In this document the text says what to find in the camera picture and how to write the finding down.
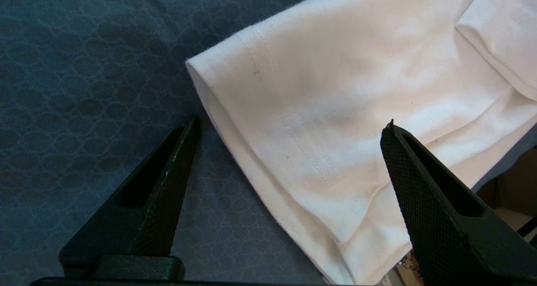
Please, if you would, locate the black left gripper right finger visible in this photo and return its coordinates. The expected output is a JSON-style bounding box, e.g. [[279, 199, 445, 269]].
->
[[380, 119, 537, 286]]

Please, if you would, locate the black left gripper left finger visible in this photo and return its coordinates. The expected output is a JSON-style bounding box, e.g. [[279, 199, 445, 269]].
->
[[60, 117, 200, 279]]

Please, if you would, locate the white t-shirt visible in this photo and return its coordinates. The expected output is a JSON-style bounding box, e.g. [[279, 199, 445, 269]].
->
[[185, 0, 537, 286]]

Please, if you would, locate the blue patterned bed sheet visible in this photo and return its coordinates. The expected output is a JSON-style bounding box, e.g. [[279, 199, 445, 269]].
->
[[0, 0, 537, 286]]

